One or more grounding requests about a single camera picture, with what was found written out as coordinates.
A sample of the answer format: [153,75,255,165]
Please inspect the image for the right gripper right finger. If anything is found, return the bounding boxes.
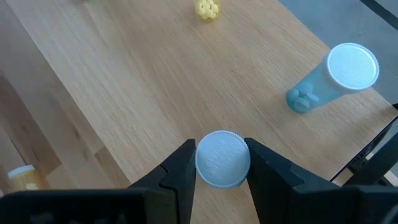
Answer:
[244,138,352,224]

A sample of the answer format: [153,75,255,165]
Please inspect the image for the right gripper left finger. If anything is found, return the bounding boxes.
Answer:
[129,139,197,224]

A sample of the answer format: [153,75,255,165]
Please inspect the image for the blue bottle red pills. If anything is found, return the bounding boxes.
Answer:
[195,129,251,190]

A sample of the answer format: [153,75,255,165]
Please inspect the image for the blue pill bottle white cap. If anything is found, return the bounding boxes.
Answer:
[285,42,380,114]

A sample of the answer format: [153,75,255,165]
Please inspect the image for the wooden shelf black metal legs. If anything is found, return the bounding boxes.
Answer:
[4,0,398,224]

